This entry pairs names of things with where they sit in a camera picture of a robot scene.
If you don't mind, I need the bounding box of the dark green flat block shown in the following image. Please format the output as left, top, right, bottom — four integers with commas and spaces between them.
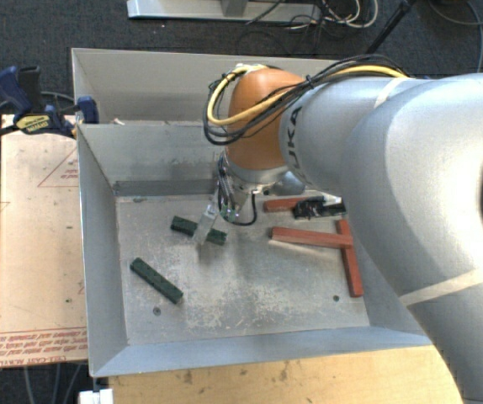
170, 215, 229, 247
129, 257, 184, 306

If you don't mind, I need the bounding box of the brown cardboard board, red print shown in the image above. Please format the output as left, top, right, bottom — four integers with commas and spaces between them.
0, 114, 89, 369

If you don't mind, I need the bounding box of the grey metal bin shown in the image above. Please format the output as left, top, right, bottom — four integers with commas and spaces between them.
71, 47, 434, 379

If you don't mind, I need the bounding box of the red-brown flat block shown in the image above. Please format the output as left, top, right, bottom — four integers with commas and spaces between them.
263, 197, 310, 215
268, 226, 354, 251
335, 218, 365, 299

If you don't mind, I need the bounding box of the black cylinder on white bracket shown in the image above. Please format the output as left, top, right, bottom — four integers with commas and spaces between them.
292, 196, 348, 221

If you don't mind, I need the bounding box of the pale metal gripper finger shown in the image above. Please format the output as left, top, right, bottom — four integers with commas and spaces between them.
193, 206, 212, 244
202, 199, 219, 247

